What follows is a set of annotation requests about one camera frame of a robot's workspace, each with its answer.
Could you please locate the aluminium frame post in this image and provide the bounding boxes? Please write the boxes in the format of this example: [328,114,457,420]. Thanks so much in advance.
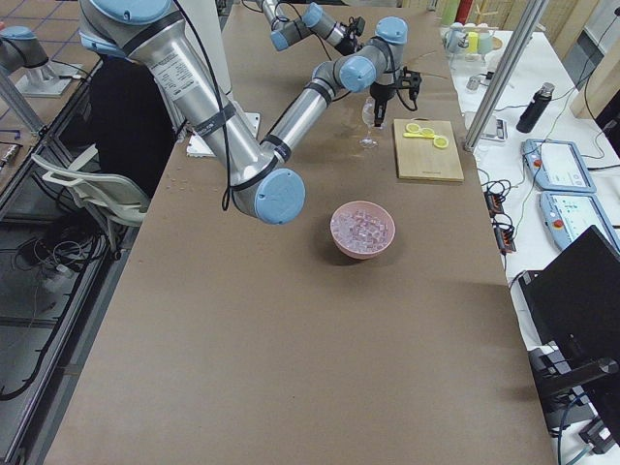
[464,0,549,153]

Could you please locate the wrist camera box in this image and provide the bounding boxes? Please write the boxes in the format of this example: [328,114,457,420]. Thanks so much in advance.
[348,16,365,37]

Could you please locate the teach pendant lower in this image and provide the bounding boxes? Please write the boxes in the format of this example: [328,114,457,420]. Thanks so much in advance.
[539,191,619,250]

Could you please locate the teach pendant upper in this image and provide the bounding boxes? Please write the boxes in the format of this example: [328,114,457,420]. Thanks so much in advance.
[520,139,597,194]

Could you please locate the lemon slice middle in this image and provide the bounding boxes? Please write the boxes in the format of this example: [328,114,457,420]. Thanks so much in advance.
[419,127,435,138]

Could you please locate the teach pendant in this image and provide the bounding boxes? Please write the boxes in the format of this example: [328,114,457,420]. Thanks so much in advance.
[539,191,619,250]
[520,139,597,194]

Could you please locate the black water bottle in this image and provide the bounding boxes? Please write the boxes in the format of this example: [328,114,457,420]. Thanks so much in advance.
[516,82,555,134]

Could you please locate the yellow plastic knife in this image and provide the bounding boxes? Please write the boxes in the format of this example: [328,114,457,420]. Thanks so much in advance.
[403,132,438,140]

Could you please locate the pink ice bowl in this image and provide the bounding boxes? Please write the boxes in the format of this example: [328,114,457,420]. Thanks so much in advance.
[329,201,396,260]

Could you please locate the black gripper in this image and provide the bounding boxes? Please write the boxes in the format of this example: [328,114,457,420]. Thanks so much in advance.
[370,82,395,129]
[338,29,363,54]

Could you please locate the bamboo cutting board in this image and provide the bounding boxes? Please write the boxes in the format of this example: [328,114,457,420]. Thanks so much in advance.
[393,119,464,182]

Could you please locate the clear wine glass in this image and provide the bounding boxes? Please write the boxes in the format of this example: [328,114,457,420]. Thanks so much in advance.
[359,97,378,149]

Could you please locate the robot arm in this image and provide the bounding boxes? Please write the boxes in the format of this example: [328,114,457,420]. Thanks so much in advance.
[256,0,365,55]
[78,1,409,225]

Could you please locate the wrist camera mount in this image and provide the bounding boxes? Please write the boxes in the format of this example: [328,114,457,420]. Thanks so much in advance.
[400,67,422,103]

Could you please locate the white tray scale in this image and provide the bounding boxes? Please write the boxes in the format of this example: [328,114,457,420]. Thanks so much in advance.
[481,116,508,142]

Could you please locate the black laptop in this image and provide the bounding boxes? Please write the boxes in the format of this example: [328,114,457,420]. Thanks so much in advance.
[518,226,619,361]

